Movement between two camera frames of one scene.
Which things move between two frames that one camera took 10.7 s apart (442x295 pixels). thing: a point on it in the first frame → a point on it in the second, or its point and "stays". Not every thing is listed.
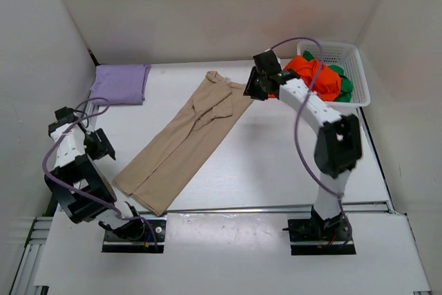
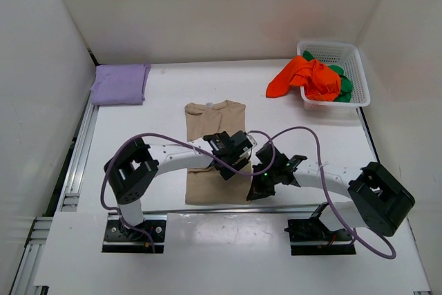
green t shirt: [346, 83] stays
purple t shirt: [120, 84] stays
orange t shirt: [315, 76] stays
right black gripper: [253, 87] → [260, 188]
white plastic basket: [348, 58] stays
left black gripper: [104, 145] → [227, 169]
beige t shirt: [157, 173] → [204, 184]
